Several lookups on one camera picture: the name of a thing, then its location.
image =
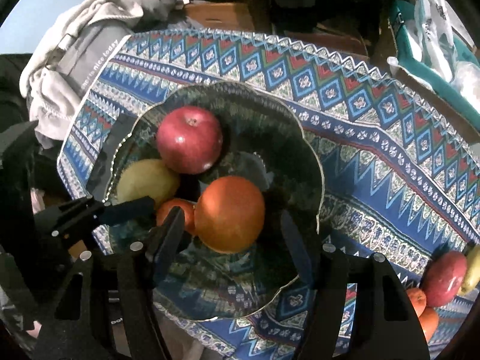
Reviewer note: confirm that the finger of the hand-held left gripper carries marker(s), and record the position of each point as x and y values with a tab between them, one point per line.
129	210

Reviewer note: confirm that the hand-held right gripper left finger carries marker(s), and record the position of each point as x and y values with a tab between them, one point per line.
167	247

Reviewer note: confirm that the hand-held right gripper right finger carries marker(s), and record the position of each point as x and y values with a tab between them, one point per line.
298	247

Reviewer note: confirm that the small tangerine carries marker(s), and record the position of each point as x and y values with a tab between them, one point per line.
417	300
189	219

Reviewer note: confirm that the large orange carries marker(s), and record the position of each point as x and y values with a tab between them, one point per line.
429	322
228	213

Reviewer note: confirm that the red apple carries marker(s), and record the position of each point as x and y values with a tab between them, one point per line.
446	279
189	140

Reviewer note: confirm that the dark glass bowl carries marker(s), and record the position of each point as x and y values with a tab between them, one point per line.
270	150

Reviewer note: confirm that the black suitcase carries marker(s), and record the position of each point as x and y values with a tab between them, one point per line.
11	90

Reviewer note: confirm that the white fleece garment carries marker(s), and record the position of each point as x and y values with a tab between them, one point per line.
48	93

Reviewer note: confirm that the blue patterned tablecloth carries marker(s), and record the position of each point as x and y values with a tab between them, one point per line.
375	157

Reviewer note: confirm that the grey lettered cloth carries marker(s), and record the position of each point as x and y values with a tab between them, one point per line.
86	52

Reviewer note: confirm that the large cardboard box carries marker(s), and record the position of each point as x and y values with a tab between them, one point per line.
431	101

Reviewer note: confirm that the grey garment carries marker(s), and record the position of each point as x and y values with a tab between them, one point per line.
150	3

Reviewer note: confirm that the small cardboard box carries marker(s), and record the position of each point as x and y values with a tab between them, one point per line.
337	39

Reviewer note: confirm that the wooden drawer box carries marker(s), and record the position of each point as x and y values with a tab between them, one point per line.
221	15

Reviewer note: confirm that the teal plastic basket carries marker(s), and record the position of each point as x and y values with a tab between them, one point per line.
412	56

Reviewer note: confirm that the white plastic bag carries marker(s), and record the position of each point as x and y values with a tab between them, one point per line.
468	78

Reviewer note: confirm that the white printed rice bag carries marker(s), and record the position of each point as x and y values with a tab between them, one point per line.
431	18

